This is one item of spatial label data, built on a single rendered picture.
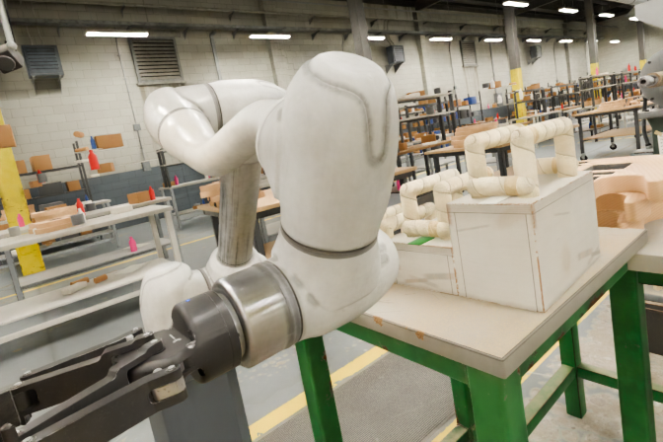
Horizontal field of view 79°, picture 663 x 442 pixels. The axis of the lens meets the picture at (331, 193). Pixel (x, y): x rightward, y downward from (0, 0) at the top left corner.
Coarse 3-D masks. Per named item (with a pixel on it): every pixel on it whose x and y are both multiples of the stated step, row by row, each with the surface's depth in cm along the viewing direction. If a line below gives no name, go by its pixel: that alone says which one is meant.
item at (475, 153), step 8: (472, 144) 68; (480, 144) 68; (472, 152) 68; (480, 152) 68; (472, 160) 69; (480, 160) 68; (472, 168) 69; (480, 168) 68; (472, 176) 69; (480, 176) 69
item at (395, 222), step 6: (426, 204) 98; (432, 204) 99; (420, 210) 96; (426, 210) 97; (432, 210) 98; (396, 216) 91; (402, 216) 92; (420, 216) 95; (426, 216) 98; (384, 222) 89; (390, 222) 89; (396, 222) 90; (402, 222) 91; (384, 228) 88; (396, 228) 90
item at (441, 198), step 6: (438, 192) 75; (444, 192) 75; (450, 192) 76; (438, 198) 75; (444, 198) 75; (450, 198) 75; (438, 204) 76; (444, 204) 75; (438, 210) 76; (444, 210) 75; (438, 216) 76; (444, 216) 76; (444, 222) 76; (444, 240) 76
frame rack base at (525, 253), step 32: (544, 192) 65; (576, 192) 71; (480, 224) 66; (512, 224) 62; (544, 224) 62; (576, 224) 70; (480, 256) 67; (512, 256) 63; (544, 256) 62; (576, 256) 70; (480, 288) 69; (512, 288) 64; (544, 288) 61
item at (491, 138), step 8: (496, 128) 74; (504, 128) 75; (512, 128) 76; (472, 136) 68; (480, 136) 69; (488, 136) 70; (496, 136) 71; (504, 136) 73; (464, 144) 70; (488, 144) 70; (496, 144) 72
